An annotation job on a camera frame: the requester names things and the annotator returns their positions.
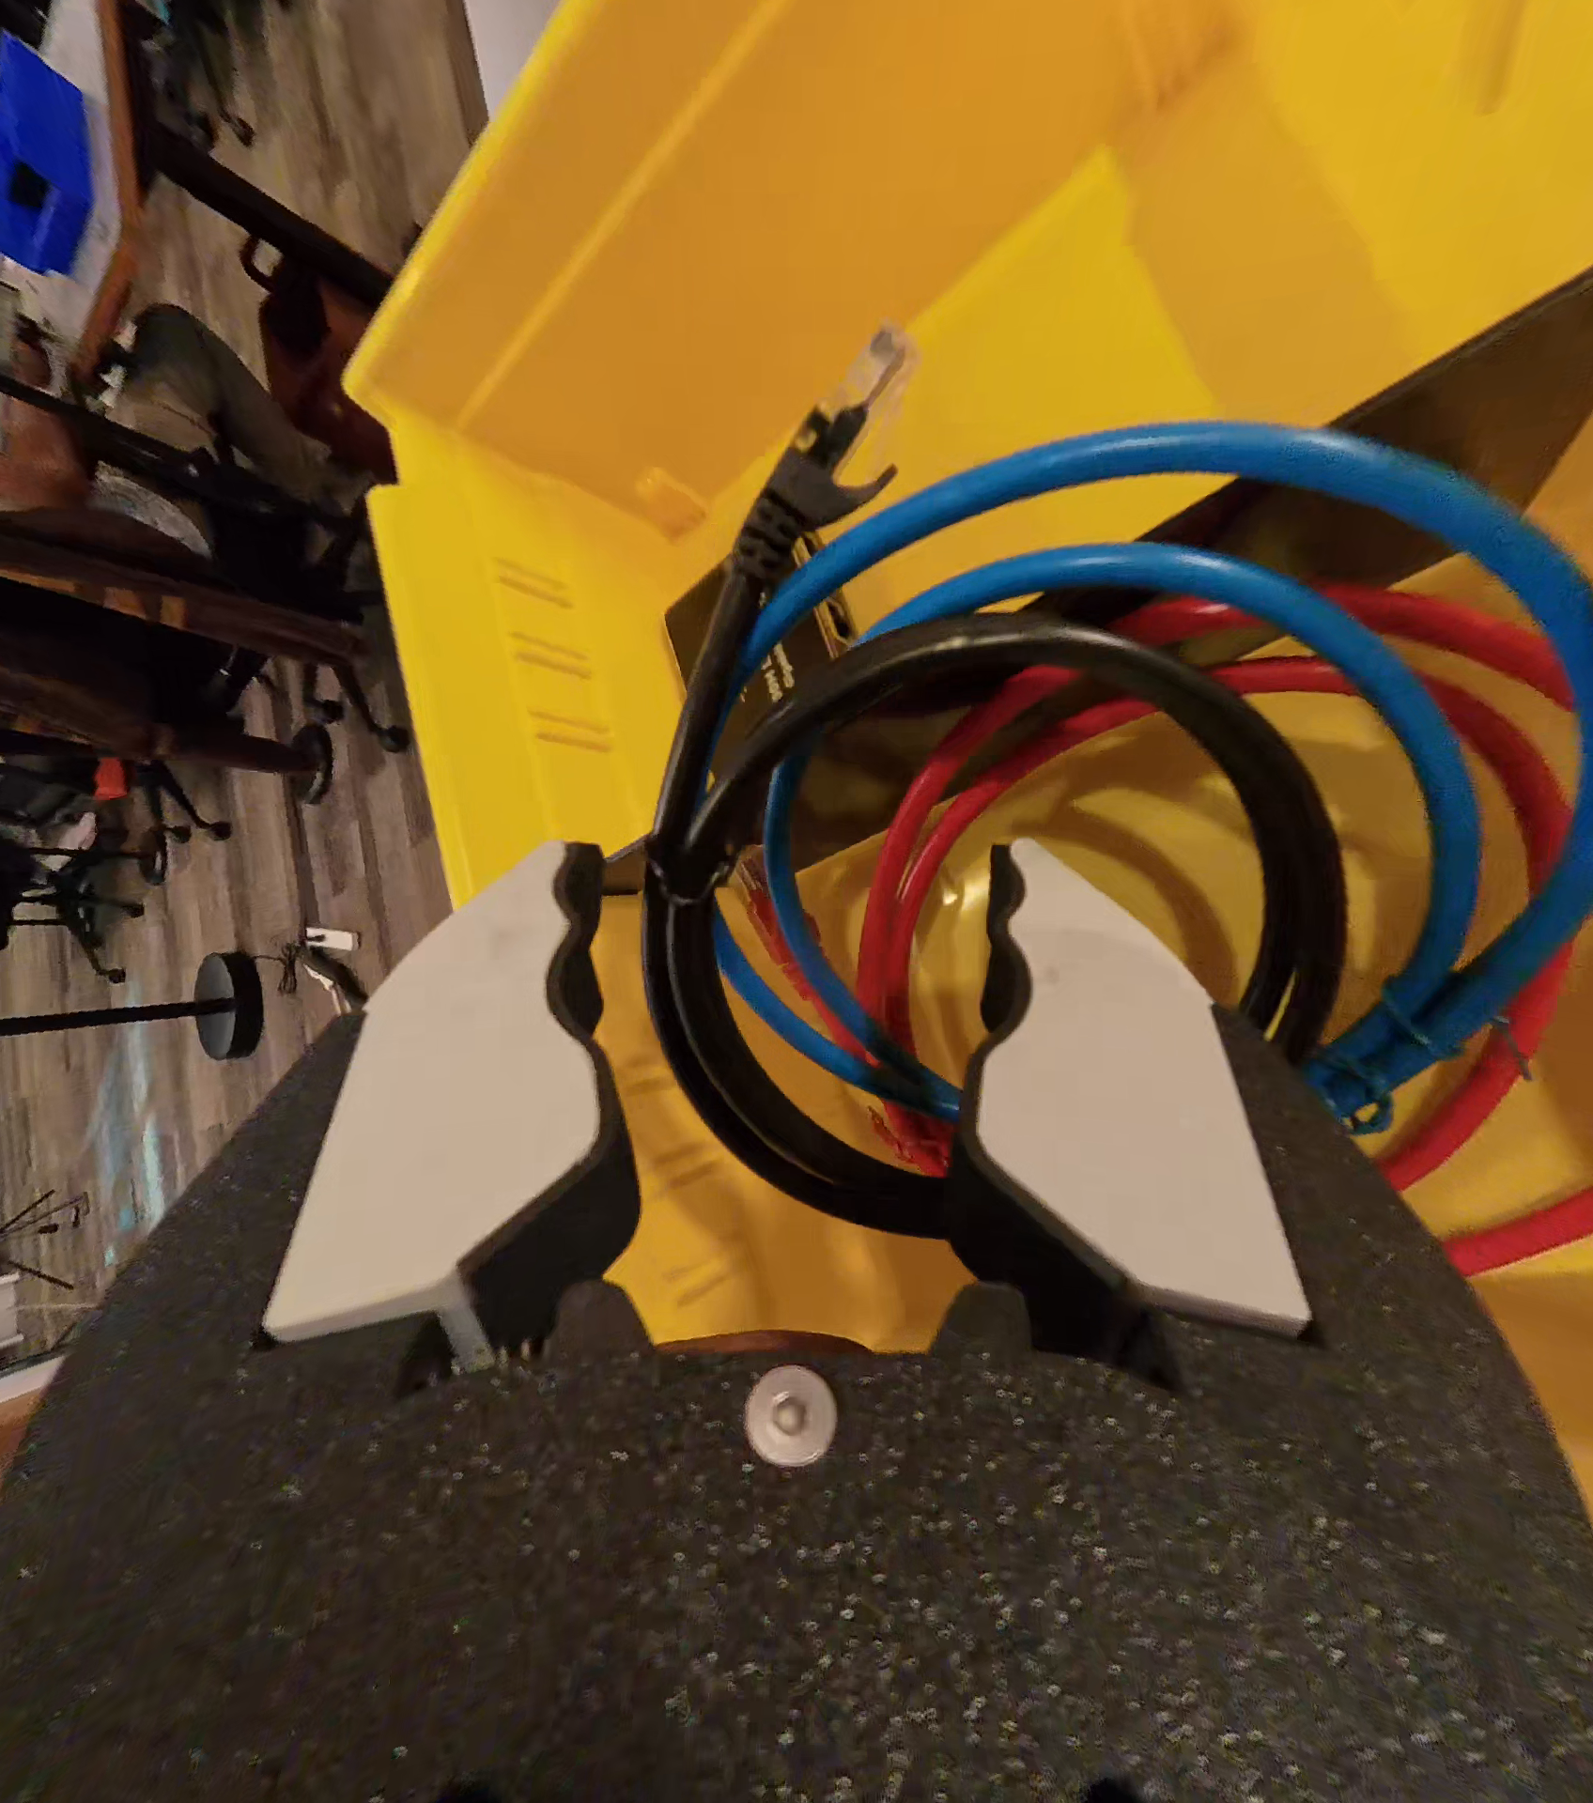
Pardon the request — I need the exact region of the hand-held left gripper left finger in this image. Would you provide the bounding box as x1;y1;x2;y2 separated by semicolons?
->
261;840;644;1354

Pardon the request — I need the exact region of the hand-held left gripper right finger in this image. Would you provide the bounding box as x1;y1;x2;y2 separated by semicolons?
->
952;840;1315;1354

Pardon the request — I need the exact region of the red ethernet cable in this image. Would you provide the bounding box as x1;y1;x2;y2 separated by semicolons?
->
853;586;1593;1276

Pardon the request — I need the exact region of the blue ethernet cable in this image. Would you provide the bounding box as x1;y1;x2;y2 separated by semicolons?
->
706;423;1593;1129

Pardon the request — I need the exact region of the black ethernet cable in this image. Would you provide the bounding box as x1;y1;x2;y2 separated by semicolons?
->
637;325;1354;1242

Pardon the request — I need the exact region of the yellow plastic bin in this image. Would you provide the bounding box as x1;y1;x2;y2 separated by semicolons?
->
346;0;1593;1580

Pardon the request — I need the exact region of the black disc lamp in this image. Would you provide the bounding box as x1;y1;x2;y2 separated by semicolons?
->
0;945;278;1067

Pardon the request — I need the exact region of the black divider panel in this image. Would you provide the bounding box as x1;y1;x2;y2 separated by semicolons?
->
1135;197;1593;609

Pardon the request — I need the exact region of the small blue bin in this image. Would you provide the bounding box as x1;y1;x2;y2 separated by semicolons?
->
0;34;122;284

